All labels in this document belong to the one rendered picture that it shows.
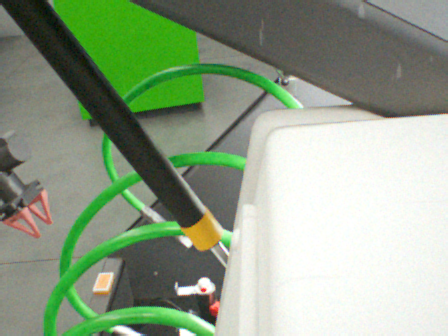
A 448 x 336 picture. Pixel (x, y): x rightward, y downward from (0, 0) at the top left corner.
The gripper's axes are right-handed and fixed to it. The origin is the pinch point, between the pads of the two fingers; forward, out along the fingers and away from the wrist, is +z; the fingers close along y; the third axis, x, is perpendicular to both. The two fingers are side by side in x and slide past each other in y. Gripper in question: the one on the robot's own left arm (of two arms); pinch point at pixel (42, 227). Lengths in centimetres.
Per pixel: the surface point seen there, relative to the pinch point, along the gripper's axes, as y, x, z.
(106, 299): -14.3, -16.9, 13.8
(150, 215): -18.2, -40.7, -0.2
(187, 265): 1.2, -25.1, 21.7
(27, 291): 77, 121, 50
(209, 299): -29, -48, 11
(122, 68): 264, 124, 0
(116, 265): -4.6, -14.8, 12.8
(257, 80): -22, -69, -12
